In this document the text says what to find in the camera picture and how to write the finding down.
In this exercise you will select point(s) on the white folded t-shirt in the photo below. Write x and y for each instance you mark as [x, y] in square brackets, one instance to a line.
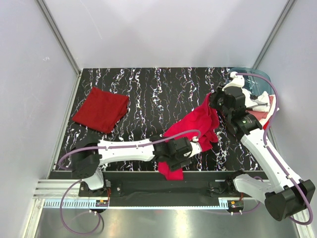
[272, 108]

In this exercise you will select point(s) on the folded dark red t-shirt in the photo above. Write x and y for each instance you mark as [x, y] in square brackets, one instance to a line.
[102, 110]

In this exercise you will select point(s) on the left aluminium frame post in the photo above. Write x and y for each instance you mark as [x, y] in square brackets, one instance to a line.
[57, 34]

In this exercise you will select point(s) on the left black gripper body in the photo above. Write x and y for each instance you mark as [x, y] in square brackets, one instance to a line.
[177, 163]

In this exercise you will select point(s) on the white black printed t-shirt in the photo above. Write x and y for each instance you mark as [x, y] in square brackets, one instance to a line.
[259, 103]

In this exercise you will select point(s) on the dusty pink folded t-shirt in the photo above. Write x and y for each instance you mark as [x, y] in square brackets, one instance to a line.
[262, 115]

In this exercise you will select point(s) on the aluminium frame post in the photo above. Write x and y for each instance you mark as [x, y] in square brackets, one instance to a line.
[57, 34]
[277, 26]

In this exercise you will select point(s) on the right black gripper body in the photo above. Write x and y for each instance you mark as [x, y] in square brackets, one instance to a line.
[217, 99]

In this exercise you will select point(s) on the red t-shirt under pile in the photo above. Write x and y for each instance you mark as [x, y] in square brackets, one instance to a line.
[264, 124]

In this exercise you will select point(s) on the right aluminium frame post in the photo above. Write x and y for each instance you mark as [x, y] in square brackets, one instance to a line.
[277, 26]

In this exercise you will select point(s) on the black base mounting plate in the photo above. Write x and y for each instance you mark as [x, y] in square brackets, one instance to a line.
[150, 185]

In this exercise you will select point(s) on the white slotted cable duct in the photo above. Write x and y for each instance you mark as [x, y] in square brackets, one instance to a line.
[207, 203]

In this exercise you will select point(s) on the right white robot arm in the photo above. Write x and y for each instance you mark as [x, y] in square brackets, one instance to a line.
[286, 194]

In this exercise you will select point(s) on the blue transparent plastic bin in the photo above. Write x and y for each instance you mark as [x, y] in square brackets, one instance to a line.
[253, 84]

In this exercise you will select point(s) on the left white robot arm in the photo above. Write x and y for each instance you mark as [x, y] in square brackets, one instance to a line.
[88, 156]

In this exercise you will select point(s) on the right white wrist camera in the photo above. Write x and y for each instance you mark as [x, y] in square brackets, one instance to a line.
[236, 81]

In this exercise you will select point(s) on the bright pink-red t-shirt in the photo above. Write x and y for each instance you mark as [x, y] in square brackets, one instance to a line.
[202, 118]

